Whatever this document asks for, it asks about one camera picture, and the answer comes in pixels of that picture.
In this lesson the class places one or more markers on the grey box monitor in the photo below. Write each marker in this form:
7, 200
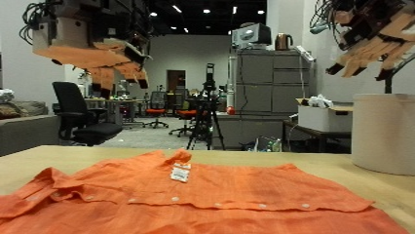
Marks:
250, 35

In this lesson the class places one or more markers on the black camera tripod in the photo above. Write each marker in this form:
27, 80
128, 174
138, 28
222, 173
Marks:
209, 97

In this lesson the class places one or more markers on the round ceiling light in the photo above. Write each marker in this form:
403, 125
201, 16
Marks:
206, 11
261, 12
153, 14

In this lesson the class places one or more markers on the brown door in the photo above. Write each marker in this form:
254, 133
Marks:
174, 81

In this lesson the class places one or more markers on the low grey counter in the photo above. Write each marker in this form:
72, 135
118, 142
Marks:
242, 130

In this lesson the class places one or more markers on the white cardboard box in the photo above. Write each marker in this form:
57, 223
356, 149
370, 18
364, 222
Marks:
322, 118

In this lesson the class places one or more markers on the green leafy plant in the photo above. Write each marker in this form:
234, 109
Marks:
388, 85

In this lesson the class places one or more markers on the black office chair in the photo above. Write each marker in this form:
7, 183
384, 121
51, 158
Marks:
70, 104

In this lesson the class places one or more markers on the white plant pot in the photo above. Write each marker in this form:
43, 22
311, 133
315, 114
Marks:
384, 133

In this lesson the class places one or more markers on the strip ceiling light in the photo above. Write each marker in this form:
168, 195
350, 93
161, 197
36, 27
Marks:
234, 9
177, 8

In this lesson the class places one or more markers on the grey sofa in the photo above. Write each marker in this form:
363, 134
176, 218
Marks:
25, 133

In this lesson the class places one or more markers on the white power strip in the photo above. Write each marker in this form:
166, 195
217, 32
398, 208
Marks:
305, 53

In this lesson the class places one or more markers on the orange low office chair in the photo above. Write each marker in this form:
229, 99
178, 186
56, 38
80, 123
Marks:
185, 113

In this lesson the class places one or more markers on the white crumpled cloth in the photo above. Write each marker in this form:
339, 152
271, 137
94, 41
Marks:
5, 96

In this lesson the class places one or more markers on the crumpled white packing material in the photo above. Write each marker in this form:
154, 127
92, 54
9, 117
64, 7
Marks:
319, 101

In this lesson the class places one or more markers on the grey filing cabinet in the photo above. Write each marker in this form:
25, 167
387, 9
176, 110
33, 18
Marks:
259, 81

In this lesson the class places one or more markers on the orange mesh-back office chair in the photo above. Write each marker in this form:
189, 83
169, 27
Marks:
156, 110

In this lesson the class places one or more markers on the grey background desk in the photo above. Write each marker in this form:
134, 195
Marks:
116, 104

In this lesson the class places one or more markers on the red ball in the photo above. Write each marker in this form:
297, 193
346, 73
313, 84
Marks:
230, 110

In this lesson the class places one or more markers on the orange button shirt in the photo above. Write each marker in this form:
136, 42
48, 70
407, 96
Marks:
225, 191

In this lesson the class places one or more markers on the green plastic bottles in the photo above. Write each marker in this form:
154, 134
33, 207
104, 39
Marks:
271, 146

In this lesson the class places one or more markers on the brown cushion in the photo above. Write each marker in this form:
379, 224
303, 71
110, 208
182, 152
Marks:
21, 109

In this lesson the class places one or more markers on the copper kettle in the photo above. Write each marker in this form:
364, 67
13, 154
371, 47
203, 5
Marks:
282, 42

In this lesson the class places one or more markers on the dark side table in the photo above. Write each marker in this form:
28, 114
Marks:
318, 133

